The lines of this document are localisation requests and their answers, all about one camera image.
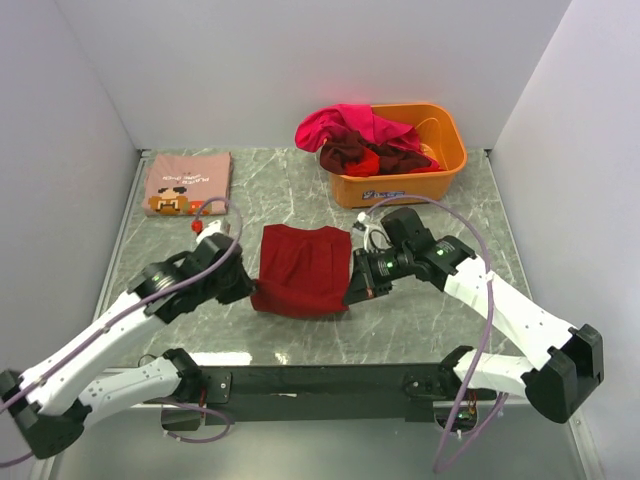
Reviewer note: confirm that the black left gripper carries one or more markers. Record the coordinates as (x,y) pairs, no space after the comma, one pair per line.
(245,285)

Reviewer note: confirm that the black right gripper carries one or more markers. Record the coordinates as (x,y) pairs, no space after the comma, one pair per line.
(364,283)

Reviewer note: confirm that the dark red t-shirt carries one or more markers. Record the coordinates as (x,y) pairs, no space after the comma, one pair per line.
(303,273)

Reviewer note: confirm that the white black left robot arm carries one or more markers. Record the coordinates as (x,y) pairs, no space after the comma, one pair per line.
(55,401)

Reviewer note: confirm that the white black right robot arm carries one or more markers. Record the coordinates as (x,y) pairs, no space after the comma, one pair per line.
(559,365)

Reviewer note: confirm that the black base crossbar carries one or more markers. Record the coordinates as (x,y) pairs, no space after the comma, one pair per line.
(331,392)

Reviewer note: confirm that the folded pink printed t-shirt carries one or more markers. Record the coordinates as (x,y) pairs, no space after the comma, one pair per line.
(178,185)

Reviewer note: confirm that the bright red crumpled shirt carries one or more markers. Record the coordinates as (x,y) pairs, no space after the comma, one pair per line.
(366,166)

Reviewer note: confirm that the dark maroon crumpled shirt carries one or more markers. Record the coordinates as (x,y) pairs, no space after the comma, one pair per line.
(334,155)

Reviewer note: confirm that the magenta pink crumpled shirt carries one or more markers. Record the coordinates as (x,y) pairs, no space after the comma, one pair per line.
(336,121)

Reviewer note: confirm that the orange plastic laundry basket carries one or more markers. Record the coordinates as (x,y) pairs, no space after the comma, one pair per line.
(439,140)

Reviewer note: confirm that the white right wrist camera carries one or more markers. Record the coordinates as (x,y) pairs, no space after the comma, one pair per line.
(374,238)

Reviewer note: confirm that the aluminium frame rail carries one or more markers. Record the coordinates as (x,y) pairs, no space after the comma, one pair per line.
(77,252)

